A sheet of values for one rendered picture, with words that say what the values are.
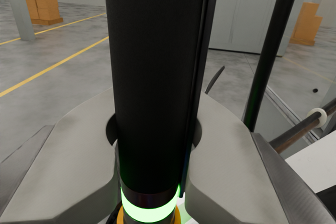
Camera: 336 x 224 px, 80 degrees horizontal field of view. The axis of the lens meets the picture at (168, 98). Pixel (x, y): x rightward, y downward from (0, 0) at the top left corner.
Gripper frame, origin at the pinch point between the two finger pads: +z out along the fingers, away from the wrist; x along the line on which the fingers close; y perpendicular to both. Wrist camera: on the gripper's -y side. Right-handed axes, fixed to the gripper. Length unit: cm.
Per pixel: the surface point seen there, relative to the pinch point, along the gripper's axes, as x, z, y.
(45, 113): -145, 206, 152
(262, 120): 70, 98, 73
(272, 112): 70, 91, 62
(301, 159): 33.0, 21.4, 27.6
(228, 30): 171, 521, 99
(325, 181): 33.7, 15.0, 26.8
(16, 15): -356, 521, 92
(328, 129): 55, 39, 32
